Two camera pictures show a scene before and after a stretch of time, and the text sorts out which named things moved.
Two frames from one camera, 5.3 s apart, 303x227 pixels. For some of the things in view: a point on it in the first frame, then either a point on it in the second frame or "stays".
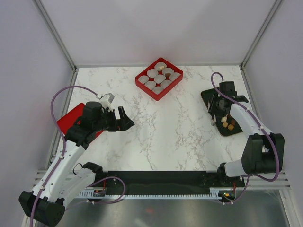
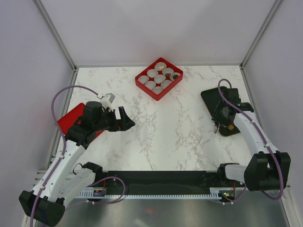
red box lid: (66, 121) stays
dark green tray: (227, 125) stays
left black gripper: (122, 124) stays
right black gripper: (213, 110) → (217, 117)
